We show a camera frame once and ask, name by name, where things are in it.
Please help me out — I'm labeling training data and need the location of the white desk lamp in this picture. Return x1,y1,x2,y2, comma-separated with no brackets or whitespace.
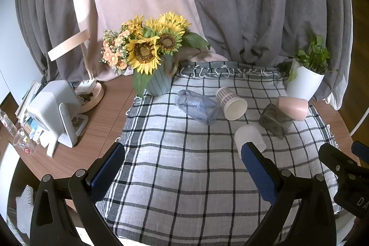
48,29,105,113

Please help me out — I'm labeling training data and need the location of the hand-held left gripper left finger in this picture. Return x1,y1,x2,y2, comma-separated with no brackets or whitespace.
30,142,126,246

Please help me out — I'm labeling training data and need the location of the plaid paper cup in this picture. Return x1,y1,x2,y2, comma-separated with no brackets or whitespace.
216,86,248,121

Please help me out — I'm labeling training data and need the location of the dark green glass cup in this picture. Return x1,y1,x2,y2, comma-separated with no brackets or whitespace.
259,103,293,139

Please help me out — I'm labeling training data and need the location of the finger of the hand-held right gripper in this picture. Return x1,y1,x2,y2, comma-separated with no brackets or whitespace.
318,143,361,187
351,141,369,166

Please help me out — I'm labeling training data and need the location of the black white checked cloth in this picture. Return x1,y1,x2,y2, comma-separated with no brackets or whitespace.
95,61,342,246

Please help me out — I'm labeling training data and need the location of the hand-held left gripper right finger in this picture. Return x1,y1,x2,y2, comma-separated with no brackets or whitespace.
241,142,336,246

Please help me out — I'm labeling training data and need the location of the white charger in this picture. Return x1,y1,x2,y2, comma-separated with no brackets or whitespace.
75,79,97,94

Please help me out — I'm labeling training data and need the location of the sunflower bouquet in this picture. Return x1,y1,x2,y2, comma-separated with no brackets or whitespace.
100,12,211,99

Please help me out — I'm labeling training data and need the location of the stack of books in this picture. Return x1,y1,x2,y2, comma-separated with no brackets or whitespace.
15,80,43,127

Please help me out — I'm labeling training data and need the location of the clear glass jar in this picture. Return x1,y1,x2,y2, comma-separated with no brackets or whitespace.
175,89,221,125

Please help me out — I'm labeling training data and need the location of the white desktop device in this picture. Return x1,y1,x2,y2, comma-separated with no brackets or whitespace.
27,80,89,158

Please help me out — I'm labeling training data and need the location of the green plant with white pot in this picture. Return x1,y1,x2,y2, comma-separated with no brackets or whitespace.
285,34,340,101

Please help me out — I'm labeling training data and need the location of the clear plastic cup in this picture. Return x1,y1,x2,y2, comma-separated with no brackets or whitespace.
13,128,36,155

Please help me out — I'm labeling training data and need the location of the blue-grey ribbed vase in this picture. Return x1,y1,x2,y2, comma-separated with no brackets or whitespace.
143,54,179,96

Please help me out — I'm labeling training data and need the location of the pink cup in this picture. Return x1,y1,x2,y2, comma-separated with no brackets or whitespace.
277,96,309,122

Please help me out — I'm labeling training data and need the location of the grey curtain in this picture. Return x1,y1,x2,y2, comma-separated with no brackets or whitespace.
14,0,354,112

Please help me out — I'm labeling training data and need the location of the striped cushion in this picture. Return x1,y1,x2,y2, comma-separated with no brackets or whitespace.
16,185,36,235

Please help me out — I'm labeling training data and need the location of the white frosted cup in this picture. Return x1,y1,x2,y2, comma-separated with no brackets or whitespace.
234,124,267,159

